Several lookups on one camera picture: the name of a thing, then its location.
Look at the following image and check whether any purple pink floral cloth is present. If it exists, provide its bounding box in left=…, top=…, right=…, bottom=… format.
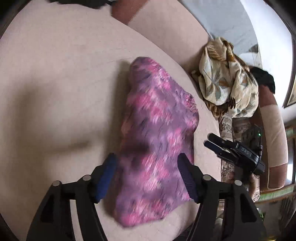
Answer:
left=113, top=57, right=199, bottom=227

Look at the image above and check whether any black clothes pile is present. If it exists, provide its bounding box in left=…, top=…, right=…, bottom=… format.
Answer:
left=49, top=0, right=117, bottom=9

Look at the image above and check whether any person's right hand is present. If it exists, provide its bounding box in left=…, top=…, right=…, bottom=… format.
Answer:
left=241, top=174, right=260, bottom=202

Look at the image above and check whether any striped floral cushion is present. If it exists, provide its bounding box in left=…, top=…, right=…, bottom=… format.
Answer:
left=218, top=114, right=262, bottom=182

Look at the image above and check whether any pink brown long bolster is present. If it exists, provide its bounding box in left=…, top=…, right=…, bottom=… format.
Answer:
left=258, top=85, right=288, bottom=191

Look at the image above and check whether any cream leaf-print crumpled cloth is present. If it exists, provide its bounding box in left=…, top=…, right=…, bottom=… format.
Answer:
left=192, top=37, right=259, bottom=118

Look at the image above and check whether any dark wooden framed painting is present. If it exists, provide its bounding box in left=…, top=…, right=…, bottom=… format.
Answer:
left=283, top=39, right=295, bottom=108

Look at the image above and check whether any black garment on bolster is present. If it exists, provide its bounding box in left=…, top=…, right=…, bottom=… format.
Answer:
left=250, top=67, right=275, bottom=94

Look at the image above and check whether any grey pillow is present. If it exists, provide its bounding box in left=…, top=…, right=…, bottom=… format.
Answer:
left=180, top=0, right=258, bottom=55

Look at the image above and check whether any pink brown bolster cushion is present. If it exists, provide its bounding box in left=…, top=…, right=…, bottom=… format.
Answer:
left=111, top=0, right=212, bottom=75

